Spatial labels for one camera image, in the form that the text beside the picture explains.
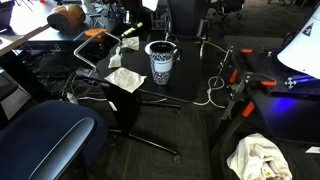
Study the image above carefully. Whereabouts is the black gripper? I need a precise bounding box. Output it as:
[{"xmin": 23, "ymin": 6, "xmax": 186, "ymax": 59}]
[{"xmin": 123, "ymin": 0, "xmax": 145, "ymax": 32}]

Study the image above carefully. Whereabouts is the black white speckled cup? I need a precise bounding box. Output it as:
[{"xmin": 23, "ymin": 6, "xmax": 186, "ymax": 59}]
[{"xmin": 148, "ymin": 40, "xmax": 182, "ymax": 86}]

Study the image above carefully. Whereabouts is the white round plate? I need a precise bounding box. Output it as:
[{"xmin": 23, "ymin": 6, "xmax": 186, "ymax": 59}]
[{"xmin": 144, "ymin": 40, "xmax": 154, "ymax": 57}]

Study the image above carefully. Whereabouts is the orange flat object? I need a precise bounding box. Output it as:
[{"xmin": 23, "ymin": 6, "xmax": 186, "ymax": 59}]
[{"xmin": 83, "ymin": 28, "xmax": 110, "ymax": 40}]

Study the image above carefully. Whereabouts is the silver bent metal tube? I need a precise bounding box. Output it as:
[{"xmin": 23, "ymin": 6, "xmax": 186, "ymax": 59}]
[{"xmin": 73, "ymin": 30, "xmax": 123, "ymax": 73}]

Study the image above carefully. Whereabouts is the black padded chair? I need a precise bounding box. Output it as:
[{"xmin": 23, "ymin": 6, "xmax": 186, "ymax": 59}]
[{"xmin": 166, "ymin": 0, "xmax": 213, "ymax": 62}]

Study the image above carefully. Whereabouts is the black desk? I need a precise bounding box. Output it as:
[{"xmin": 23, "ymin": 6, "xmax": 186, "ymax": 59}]
[{"xmin": 26, "ymin": 0, "xmax": 141, "ymax": 46}]

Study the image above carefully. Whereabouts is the black rolling chair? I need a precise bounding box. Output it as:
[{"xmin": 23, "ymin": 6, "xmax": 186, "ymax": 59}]
[{"xmin": 213, "ymin": 0, "xmax": 247, "ymax": 27}]

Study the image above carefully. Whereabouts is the light wooden desk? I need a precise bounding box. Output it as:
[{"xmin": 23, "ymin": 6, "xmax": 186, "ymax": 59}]
[{"xmin": 0, "ymin": 0, "xmax": 52, "ymax": 58}]

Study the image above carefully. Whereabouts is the black bin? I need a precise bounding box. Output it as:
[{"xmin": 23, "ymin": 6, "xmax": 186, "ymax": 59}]
[{"xmin": 0, "ymin": 0, "xmax": 16, "ymax": 30}]

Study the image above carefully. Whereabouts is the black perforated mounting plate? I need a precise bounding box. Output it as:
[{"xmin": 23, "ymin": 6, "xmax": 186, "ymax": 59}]
[{"xmin": 233, "ymin": 46, "xmax": 320, "ymax": 99}]

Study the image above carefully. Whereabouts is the grey desk side panel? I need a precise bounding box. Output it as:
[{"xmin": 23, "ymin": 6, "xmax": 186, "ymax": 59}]
[{"xmin": 0, "ymin": 87, "xmax": 33, "ymax": 122}]

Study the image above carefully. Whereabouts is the blue mesh-back office chair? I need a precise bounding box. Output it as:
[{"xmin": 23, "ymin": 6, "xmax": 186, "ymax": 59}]
[{"xmin": 0, "ymin": 99, "xmax": 110, "ymax": 180}]

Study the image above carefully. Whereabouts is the white cloth bundle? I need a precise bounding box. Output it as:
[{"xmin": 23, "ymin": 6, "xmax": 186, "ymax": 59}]
[{"xmin": 226, "ymin": 132, "xmax": 294, "ymax": 180}]

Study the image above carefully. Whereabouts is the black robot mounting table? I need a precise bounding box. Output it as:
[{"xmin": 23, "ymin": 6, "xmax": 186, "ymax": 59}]
[{"xmin": 209, "ymin": 34, "xmax": 320, "ymax": 180}]

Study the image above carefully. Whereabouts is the white paper sheet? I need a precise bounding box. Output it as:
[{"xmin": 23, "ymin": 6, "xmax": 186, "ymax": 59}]
[{"xmin": 304, "ymin": 145, "xmax": 320, "ymax": 155}]

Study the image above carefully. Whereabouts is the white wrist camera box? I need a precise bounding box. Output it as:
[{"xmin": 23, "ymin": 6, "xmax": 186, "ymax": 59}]
[{"xmin": 141, "ymin": 0, "xmax": 160, "ymax": 12}]

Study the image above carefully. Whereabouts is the grey cable bundle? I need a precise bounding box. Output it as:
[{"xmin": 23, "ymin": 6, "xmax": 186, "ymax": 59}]
[{"xmin": 59, "ymin": 70, "xmax": 112, "ymax": 102}]

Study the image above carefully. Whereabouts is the yellow cable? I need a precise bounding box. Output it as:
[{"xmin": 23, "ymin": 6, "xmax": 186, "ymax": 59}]
[{"xmin": 194, "ymin": 39, "xmax": 230, "ymax": 56}]

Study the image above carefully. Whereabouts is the black table pedestal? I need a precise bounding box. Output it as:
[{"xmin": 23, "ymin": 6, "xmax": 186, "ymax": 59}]
[{"xmin": 105, "ymin": 81, "xmax": 184, "ymax": 163}]

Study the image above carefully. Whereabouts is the white power plug cable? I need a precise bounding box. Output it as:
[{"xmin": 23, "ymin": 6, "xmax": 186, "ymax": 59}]
[{"xmin": 65, "ymin": 91, "xmax": 111, "ymax": 106}]

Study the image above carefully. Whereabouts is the white looped cable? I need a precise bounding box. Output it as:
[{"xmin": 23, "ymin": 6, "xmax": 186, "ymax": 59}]
[{"xmin": 192, "ymin": 75, "xmax": 228, "ymax": 110}]

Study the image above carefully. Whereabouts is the orange-handled black bar clamp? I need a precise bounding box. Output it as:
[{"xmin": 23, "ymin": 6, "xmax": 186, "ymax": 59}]
[
  {"xmin": 213, "ymin": 45, "xmax": 254, "ymax": 88},
  {"xmin": 219, "ymin": 71, "xmax": 278, "ymax": 121}
]

